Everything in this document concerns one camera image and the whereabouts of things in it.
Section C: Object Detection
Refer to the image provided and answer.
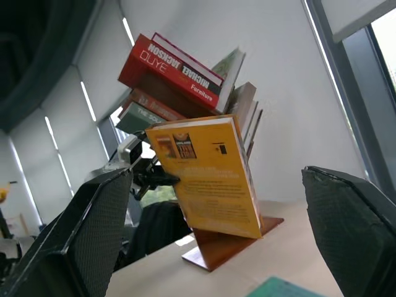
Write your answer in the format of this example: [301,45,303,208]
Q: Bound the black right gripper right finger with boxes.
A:
[301,165,396,297]

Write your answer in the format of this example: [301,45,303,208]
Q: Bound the thin dark book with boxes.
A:
[246,108,264,157]

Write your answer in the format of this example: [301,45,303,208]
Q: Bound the brown book with pale lettering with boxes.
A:
[122,88,187,122]

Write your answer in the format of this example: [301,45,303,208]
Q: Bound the grey-green book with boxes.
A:
[114,103,162,136]

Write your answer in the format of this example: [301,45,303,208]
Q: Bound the wooden tree bookshelf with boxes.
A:
[136,69,285,272]

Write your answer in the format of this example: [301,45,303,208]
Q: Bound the pale thick book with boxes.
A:
[230,81,258,140]

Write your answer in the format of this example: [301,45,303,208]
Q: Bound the grey window frame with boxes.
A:
[301,0,396,204]

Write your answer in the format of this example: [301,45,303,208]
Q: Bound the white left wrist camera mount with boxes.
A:
[116,134,145,165]

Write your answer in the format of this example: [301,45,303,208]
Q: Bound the orange paperback book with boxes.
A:
[144,113,264,239]

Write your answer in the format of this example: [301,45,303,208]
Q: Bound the white roller blind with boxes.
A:
[40,65,110,194]
[320,0,396,44]
[76,0,134,122]

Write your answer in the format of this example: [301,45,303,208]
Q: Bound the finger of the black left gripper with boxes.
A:
[138,173,182,187]

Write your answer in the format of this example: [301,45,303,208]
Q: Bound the red Michael Jackson book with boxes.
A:
[118,33,221,110]

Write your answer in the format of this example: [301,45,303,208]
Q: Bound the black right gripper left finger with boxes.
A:
[0,168,134,297]

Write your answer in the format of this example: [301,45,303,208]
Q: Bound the black office chair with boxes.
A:
[123,200,194,267]

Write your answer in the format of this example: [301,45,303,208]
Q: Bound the green and white book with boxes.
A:
[211,46,247,115]

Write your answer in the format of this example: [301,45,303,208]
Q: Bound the yellow object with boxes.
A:
[0,180,17,204]

